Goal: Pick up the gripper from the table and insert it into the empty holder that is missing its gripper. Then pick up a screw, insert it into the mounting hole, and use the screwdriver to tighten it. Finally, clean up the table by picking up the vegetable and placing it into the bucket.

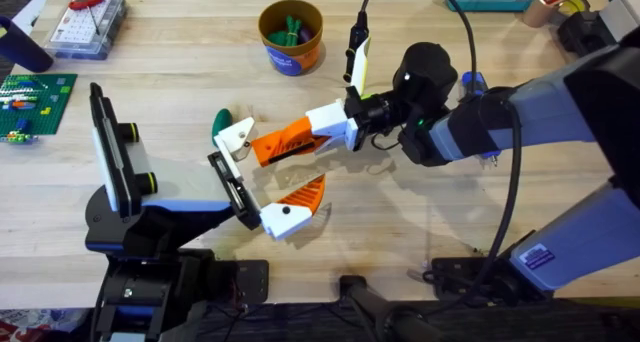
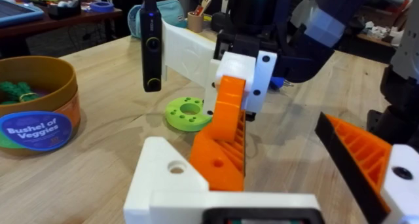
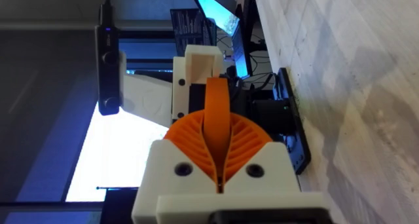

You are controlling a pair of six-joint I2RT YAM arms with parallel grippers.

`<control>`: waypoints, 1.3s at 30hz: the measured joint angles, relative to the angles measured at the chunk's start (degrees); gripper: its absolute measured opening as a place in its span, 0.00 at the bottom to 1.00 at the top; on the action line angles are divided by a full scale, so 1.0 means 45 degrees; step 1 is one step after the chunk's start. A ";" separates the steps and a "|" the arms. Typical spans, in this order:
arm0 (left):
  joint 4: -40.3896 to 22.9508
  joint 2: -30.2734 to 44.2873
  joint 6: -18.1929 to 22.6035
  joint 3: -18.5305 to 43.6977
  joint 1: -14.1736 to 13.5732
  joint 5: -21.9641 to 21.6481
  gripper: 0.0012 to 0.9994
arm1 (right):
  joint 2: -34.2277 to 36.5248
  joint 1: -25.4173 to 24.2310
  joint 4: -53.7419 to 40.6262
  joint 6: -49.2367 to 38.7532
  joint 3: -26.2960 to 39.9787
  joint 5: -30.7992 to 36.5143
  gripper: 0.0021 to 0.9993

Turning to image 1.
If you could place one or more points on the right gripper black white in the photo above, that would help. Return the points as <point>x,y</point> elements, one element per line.
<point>425,77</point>

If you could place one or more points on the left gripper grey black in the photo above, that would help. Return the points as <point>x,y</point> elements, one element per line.
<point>190,177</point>

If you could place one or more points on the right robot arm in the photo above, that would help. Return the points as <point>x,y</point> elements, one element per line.
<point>550,112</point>

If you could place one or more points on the green toy vegetable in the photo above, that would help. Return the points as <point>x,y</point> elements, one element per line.
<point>221,122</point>

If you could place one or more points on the orange tub with toys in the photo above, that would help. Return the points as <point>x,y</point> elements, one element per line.
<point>292,57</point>

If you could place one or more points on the right wrist upright plate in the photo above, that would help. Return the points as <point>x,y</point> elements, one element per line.
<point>361,67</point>

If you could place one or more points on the wrist upright plate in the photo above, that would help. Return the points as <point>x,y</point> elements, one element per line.
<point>112,152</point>
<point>361,67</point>

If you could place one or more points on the left wrist upright plate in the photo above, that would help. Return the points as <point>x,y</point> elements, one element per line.
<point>112,152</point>

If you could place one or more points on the clear box with tools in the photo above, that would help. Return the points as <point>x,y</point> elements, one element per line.
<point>85,27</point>

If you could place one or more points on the green board with blocks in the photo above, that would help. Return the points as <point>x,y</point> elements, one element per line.
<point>35,104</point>

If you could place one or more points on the cardboard tape roll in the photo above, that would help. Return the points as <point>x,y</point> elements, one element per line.
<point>537,12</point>

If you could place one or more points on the dark navy cylinder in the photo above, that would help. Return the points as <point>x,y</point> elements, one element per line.
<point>22,47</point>

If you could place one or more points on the black device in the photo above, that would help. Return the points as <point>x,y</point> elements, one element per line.
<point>582,32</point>

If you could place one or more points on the yellow tape roll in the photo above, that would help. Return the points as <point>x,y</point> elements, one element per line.
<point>577,6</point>

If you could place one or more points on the grey box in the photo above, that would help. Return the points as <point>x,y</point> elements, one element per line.
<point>620,14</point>

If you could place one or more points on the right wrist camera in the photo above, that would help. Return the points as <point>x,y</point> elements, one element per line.
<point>354,47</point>

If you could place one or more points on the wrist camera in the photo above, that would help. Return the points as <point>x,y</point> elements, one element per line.
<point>354,47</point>
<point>146,183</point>

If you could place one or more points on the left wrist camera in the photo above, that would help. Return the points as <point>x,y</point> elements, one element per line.
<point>146,183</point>

